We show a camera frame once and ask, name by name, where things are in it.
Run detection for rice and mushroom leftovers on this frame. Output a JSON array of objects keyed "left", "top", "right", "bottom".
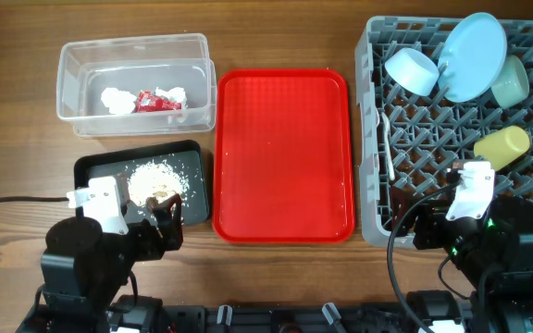
[{"left": 128, "top": 161, "right": 190, "bottom": 206}]

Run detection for white plastic fork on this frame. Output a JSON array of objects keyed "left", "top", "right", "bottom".
[{"left": 384, "top": 133, "right": 395, "bottom": 181}]

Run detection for yellow cup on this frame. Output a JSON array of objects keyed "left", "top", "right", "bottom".
[{"left": 473, "top": 126, "right": 531, "bottom": 171}]

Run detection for red snack wrapper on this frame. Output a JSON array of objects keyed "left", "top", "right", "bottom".
[{"left": 135, "top": 91, "right": 183, "bottom": 113}]

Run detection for white napkin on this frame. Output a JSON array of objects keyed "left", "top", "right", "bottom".
[
  {"left": 101, "top": 88, "right": 137, "bottom": 116},
  {"left": 155, "top": 87, "right": 187, "bottom": 110}
]

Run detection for light blue bowl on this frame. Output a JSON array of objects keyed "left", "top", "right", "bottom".
[{"left": 384, "top": 48, "right": 440, "bottom": 96}]

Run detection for mint green bowl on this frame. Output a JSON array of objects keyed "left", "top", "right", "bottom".
[{"left": 491, "top": 55, "right": 529, "bottom": 109}]

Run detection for light blue plate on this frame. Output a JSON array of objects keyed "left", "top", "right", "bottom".
[{"left": 438, "top": 12, "right": 507, "bottom": 103}]

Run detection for white plastic spoon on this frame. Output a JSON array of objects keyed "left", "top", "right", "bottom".
[{"left": 380, "top": 112, "right": 390, "bottom": 140}]

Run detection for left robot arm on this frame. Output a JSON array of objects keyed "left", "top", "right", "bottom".
[{"left": 18, "top": 194, "right": 183, "bottom": 332}]

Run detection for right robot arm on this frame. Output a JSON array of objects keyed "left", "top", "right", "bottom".
[{"left": 390, "top": 185, "right": 533, "bottom": 332}]

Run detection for black waste tray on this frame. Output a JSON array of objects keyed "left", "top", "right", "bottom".
[{"left": 74, "top": 140, "right": 210, "bottom": 226}]

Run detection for grey dishwasher rack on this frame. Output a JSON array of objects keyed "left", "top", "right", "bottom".
[{"left": 354, "top": 16, "right": 533, "bottom": 247}]

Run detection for red serving tray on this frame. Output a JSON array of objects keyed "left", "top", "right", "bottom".
[{"left": 213, "top": 69, "right": 355, "bottom": 244}]

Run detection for clear plastic bin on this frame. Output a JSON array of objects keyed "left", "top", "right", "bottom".
[{"left": 56, "top": 33, "right": 217, "bottom": 137}]

